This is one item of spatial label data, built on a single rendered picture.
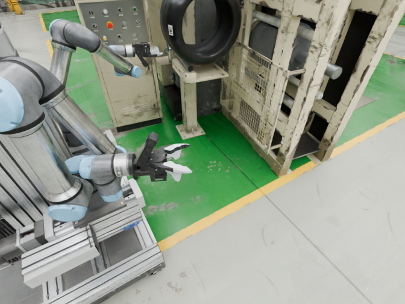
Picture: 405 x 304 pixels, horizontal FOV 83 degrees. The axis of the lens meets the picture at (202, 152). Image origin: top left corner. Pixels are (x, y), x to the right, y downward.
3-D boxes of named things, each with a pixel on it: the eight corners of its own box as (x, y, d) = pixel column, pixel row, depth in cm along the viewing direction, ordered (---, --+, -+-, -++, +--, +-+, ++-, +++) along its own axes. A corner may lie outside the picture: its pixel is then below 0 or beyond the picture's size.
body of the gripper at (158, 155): (169, 166, 82) (135, 169, 81) (167, 146, 77) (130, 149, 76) (169, 181, 75) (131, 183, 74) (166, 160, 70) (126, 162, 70)
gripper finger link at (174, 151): (185, 152, 86) (164, 162, 81) (184, 139, 83) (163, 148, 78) (190, 155, 84) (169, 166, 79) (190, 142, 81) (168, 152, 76)
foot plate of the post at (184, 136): (175, 126, 267) (175, 123, 265) (196, 121, 275) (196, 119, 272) (182, 140, 249) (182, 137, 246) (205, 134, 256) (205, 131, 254)
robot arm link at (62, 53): (47, 122, 123) (66, 17, 113) (32, 114, 129) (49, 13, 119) (68, 123, 134) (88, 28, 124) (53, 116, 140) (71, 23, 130)
